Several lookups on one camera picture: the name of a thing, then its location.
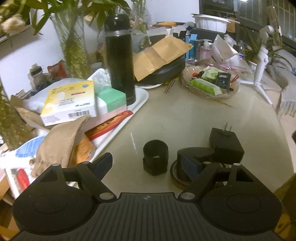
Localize black power adapter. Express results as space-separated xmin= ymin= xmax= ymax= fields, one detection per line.
xmin=209 ymin=128 xmax=245 ymax=165

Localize white plastic tray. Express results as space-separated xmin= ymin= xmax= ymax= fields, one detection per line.
xmin=1 ymin=87 xmax=149 ymax=199

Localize brown paper envelope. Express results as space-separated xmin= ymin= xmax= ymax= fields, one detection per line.
xmin=133 ymin=36 xmax=193 ymax=82

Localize small black eyepiece tube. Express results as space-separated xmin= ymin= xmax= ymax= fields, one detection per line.
xmin=142 ymin=140 xmax=169 ymax=176

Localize brown tape ring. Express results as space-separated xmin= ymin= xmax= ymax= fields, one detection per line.
xmin=169 ymin=159 xmax=193 ymax=189

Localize clear plastic snack bowl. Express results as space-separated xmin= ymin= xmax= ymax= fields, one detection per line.
xmin=182 ymin=65 xmax=239 ymax=100

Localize pink sanitizer bottle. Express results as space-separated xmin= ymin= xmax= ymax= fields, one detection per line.
xmin=200 ymin=39 xmax=212 ymax=60

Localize white plastic bag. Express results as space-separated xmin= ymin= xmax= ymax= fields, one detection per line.
xmin=212 ymin=35 xmax=240 ymax=67

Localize wooden chopsticks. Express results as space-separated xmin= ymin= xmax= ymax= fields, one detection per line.
xmin=165 ymin=78 xmax=176 ymax=93

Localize glass vase with bamboo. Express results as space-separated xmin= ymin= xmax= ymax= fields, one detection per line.
xmin=0 ymin=82 xmax=34 ymax=151

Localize black small packet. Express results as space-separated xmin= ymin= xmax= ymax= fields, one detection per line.
xmin=215 ymin=72 xmax=231 ymax=90

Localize white food container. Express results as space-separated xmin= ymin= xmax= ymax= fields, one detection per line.
xmin=192 ymin=14 xmax=240 ymax=33

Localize white gimbal tripod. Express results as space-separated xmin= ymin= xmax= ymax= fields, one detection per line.
xmin=240 ymin=25 xmax=282 ymax=105

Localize yellow medicine box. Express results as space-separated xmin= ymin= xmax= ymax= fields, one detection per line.
xmin=40 ymin=80 xmax=97 ymax=126

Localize black zip case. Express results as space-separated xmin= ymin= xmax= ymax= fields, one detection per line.
xmin=135 ymin=55 xmax=186 ymax=86

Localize brown cloth pouch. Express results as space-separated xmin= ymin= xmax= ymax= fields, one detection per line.
xmin=31 ymin=114 xmax=91 ymax=178

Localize green tissue box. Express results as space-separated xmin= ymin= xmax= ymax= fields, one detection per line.
xmin=95 ymin=86 xmax=127 ymax=115

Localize red lighter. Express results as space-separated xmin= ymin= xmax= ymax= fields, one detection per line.
xmin=16 ymin=169 xmax=30 ymax=190

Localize black cylindrical lens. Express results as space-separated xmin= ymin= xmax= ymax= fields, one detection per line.
xmin=176 ymin=147 xmax=214 ymax=182

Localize black thermos bottle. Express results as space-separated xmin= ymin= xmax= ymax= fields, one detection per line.
xmin=104 ymin=14 xmax=136 ymax=105

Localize green wet wipes pack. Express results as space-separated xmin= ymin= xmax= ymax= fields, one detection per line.
xmin=189 ymin=78 xmax=222 ymax=96

